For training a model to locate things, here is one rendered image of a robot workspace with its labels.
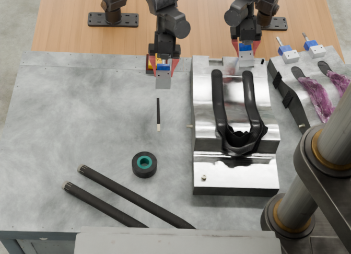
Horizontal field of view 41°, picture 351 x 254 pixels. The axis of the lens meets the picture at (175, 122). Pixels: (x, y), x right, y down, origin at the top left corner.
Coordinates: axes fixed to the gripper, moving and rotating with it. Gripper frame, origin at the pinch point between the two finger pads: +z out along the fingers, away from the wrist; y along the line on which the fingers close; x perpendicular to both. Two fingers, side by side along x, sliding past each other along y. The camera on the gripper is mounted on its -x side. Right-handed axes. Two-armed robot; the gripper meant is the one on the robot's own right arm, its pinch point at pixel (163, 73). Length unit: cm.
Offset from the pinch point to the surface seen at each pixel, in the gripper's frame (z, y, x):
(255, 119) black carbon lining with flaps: 10.1, 29.5, -10.7
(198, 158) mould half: 20.6, 11.5, -18.2
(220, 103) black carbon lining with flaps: 9.2, 19.5, -1.3
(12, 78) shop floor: 49, -84, 110
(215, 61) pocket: 0.8, 19.0, 16.2
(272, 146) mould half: 15.4, 34.4, -18.2
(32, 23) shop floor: 28, -80, 148
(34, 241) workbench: 49, -40, -25
